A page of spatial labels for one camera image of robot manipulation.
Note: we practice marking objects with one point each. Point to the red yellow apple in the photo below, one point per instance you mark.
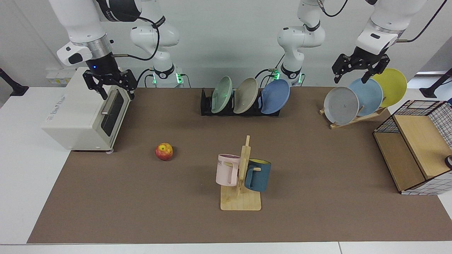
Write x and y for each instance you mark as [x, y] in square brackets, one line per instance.
[164, 152]

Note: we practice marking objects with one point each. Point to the light blue plate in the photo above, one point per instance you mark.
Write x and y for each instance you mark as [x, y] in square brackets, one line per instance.
[369, 97]

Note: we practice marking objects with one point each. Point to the yellow plate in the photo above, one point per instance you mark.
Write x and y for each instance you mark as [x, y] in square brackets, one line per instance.
[392, 88]

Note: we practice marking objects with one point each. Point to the grey plate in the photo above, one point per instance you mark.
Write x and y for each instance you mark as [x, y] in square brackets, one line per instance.
[340, 106]

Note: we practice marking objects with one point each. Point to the wooden plate rack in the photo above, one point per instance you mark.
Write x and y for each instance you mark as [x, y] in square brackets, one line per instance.
[353, 121]

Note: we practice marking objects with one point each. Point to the black dish rack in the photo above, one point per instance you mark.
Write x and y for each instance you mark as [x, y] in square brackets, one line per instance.
[206, 106]

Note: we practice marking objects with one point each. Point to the pale green plate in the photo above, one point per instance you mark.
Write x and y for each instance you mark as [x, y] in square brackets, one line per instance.
[220, 95]

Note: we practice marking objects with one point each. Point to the beige plate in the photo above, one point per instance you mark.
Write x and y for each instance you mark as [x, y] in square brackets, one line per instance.
[245, 96]

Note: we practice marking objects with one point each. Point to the pale toaster oven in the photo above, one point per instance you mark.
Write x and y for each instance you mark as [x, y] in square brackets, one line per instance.
[76, 113]

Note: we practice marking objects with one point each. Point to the black stand foot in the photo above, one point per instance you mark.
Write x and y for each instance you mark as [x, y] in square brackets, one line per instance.
[432, 91]
[16, 90]

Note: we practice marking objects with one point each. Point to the brown table cloth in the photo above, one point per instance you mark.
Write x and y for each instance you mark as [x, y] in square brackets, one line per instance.
[159, 204]

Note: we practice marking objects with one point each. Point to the pink cup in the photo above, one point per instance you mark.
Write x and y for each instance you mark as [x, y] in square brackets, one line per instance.
[226, 173]

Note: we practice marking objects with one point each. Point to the dark blue cup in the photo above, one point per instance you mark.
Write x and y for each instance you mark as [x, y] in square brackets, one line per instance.
[259, 178]

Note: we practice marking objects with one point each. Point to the wooden cup stand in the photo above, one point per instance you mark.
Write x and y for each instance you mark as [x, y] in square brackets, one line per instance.
[243, 203]

